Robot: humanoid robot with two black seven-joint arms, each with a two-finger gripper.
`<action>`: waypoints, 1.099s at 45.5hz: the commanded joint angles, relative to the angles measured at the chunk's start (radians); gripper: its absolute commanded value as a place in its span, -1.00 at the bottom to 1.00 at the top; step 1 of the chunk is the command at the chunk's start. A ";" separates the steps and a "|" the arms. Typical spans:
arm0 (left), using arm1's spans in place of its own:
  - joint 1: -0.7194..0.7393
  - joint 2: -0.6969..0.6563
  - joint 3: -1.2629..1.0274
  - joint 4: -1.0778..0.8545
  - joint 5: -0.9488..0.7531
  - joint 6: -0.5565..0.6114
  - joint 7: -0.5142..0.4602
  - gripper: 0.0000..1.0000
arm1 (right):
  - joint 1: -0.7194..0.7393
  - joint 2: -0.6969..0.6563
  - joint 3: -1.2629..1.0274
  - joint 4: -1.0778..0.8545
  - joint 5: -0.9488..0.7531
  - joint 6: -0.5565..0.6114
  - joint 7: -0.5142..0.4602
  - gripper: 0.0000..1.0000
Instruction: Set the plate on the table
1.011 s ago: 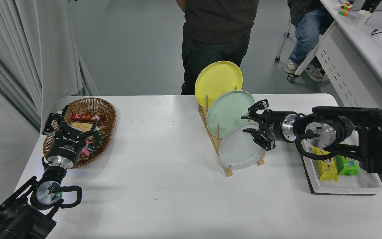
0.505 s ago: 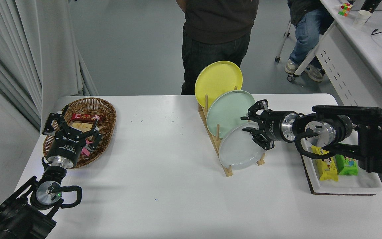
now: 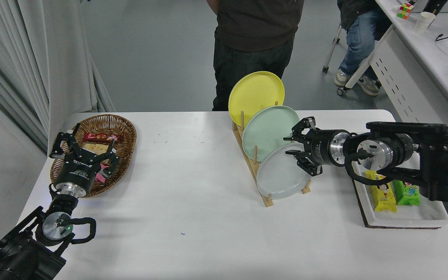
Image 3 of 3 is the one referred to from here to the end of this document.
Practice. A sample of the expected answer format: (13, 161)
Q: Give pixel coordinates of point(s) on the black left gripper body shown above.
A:
(79, 172)

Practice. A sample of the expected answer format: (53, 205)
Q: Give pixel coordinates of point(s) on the wooden plate rack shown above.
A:
(266, 200)

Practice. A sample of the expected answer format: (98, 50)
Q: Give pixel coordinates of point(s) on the yellow plate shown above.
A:
(255, 95)

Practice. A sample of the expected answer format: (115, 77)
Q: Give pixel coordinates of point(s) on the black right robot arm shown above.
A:
(441, 155)

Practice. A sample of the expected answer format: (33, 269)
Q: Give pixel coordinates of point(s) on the seated person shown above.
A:
(358, 42)

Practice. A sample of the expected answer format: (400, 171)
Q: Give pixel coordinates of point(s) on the mint green plate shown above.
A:
(266, 132)

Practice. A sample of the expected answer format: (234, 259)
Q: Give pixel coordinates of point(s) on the white paper cup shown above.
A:
(424, 21)

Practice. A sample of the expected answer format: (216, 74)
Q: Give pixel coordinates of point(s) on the colourful puzzle cube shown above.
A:
(405, 11)

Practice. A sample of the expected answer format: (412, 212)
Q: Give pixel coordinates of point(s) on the white perforated desk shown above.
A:
(414, 97)

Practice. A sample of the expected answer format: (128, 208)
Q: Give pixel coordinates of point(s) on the red snack bar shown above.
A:
(99, 137)

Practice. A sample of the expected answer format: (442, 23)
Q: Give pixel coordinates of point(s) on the yellow cartoon snack pack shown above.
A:
(382, 198)

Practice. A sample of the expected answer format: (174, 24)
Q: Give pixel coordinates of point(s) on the grey curtain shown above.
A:
(33, 58)

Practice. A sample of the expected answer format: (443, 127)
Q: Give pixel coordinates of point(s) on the green cartoon snack pack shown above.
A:
(406, 194)

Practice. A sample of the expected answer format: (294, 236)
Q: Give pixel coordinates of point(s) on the grey plate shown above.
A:
(278, 179)

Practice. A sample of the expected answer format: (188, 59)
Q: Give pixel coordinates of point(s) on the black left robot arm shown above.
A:
(21, 256)

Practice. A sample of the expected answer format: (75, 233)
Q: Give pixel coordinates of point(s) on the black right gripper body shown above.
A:
(321, 147)

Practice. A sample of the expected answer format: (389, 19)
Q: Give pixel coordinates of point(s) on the white tray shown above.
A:
(403, 217)

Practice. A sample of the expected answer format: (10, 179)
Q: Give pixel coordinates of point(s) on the pink snack pack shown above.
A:
(101, 178)

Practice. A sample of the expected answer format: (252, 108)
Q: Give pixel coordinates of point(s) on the brown wicker basket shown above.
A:
(125, 132)

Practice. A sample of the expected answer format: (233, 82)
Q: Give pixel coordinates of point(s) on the standing person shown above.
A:
(255, 39)

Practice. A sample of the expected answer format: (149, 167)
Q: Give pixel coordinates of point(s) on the pale yellow snack pack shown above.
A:
(93, 148)

